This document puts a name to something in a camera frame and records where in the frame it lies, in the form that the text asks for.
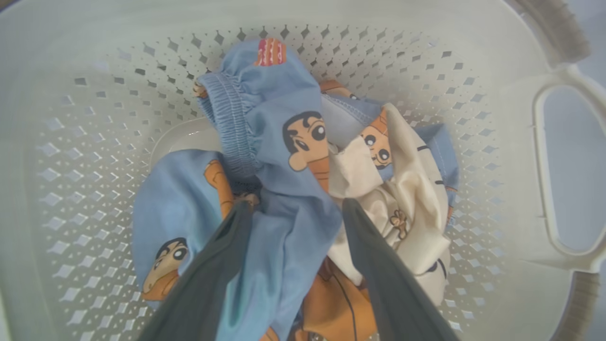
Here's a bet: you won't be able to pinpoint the blue cartoon print pants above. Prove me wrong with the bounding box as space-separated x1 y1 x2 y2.
132 39 342 341

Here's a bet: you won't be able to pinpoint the cream perforated laundry basket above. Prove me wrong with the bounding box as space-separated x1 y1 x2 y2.
0 0 606 341

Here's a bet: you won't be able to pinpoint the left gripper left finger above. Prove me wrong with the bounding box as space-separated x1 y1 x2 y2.
137 201 254 341

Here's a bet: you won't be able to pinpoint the cream blue orange cartoon garment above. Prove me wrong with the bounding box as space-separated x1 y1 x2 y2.
284 80 460 341

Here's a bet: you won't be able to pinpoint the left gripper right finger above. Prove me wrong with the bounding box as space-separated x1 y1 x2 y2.
342 198 460 341

